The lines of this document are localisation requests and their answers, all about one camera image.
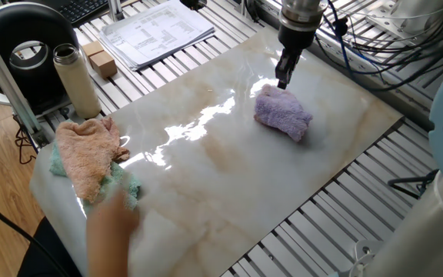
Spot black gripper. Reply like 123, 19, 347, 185
275, 24, 318, 91

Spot purple fluffy cloth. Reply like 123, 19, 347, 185
254, 83, 314, 143

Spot green fluffy cloth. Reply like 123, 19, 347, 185
48, 142, 142, 216

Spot person bare forearm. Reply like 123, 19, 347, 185
85, 245, 130, 277

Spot pink fluffy cloth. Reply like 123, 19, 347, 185
55, 116, 131, 204

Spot person bare hand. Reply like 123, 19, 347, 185
85, 189, 142, 249

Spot marble pattern tile board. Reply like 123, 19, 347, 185
28, 25, 404, 277

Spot printed paper stack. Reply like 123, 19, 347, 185
98, 0, 217, 72

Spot large wooden block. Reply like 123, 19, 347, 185
89, 50, 118, 80

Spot small wooden block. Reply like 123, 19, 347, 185
82, 40, 105, 58

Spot beige cardboard tube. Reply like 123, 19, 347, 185
52, 42, 102, 119

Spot black keyboard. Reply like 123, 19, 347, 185
40, 0, 111, 28

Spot black trousers of person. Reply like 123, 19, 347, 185
15, 217, 88, 277

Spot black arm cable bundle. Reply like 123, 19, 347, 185
315, 0, 443, 93

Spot black clamp mount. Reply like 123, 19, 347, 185
178, 0, 208, 12

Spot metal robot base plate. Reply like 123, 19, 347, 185
346, 239, 385, 277

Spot thin black tangled wire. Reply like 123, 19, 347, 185
12, 115, 38, 165

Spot aluminium frame post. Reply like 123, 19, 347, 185
0, 15, 50, 149

